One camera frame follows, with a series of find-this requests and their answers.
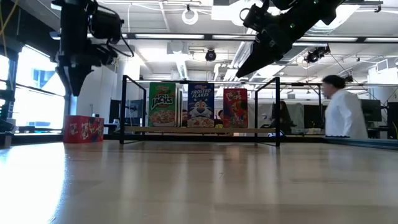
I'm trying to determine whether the black overhead camera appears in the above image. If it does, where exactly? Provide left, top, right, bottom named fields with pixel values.
left=204, top=49, right=218, bottom=62

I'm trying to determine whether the wooden shelf with black frame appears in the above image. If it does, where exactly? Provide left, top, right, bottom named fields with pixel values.
left=119, top=74, right=281, bottom=147

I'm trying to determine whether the red Froot Loops cereal box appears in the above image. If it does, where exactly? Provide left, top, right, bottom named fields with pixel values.
left=223, top=88, right=249, bottom=129
left=63, top=114, right=105, bottom=144

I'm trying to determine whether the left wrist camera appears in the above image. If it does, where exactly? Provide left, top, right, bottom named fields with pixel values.
left=89, top=9, right=124, bottom=40

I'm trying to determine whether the person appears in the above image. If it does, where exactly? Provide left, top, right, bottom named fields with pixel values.
left=322, top=74, right=369, bottom=140
left=270, top=100, right=298, bottom=136

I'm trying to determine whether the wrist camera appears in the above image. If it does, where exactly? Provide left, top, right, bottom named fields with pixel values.
left=239, top=2, right=270, bottom=32
left=89, top=9, right=124, bottom=40

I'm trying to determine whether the black ceiling spotlight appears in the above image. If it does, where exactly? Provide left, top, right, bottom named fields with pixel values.
left=303, top=45, right=331, bottom=64

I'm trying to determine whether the black aluminium table frame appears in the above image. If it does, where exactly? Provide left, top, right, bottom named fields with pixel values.
left=0, top=132, right=398, bottom=151

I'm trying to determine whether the blue Frosted Flakes cereal box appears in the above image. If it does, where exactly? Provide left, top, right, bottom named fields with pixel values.
left=187, top=82, right=216, bottom=128

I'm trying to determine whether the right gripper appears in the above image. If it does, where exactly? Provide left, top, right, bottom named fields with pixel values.
left=235, top=18, right=301, bottom=78

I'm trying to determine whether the black computer monitor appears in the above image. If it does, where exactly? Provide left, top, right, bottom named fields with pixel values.
left=108, top=98, right=123, bottom=125
left=387, top=101, right=398, bottom=139
left=360, top=98, right=382, bottom=123

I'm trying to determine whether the long ceiling light strip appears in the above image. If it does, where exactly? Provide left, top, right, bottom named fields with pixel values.
left=134, top=33, right=205, bottom=40
left=297, top=36, right=359, bottom=42
left=363, top=37, right=398, bottom=43

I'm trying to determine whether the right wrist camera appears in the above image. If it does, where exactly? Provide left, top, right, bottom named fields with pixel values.
left=239, top=2, right=270, bottom=32

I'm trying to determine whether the green Apple Jacks cereal box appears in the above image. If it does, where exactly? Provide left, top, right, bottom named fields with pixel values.
left=148, top=82, right=177, bottom=128

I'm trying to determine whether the white cable coil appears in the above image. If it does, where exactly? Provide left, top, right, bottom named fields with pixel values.
left=182, top=7, right=199, bottom=26

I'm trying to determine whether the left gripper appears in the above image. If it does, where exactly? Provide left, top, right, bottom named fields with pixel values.
left=55, top=30, right=118, bottom=96

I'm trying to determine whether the black overhead rig beam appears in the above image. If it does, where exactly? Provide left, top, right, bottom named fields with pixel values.
left=49, top=30, right=398, bottom=44

